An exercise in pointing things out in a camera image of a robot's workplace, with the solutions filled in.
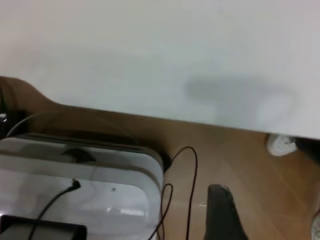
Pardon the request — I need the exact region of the white plastic case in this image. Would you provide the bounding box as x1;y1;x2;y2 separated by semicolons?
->
0;133;166;240

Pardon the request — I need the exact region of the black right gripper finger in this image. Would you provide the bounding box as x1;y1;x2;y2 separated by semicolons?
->
204;184;251;240

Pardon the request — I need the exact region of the thin black cable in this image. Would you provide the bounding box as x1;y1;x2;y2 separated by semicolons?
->
154;146;198;240

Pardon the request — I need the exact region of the black cable with plug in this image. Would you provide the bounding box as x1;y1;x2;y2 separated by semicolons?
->
27;178;82;240

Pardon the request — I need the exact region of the grey curved cable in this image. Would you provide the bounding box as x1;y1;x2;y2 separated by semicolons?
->
6;111;62;139

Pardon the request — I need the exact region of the white shoe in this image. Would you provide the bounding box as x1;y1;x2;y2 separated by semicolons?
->
310;207;320;240
266;134;298;157

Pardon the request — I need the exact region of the black flat tablet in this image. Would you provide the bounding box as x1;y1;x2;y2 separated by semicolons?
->
0;214;88;240

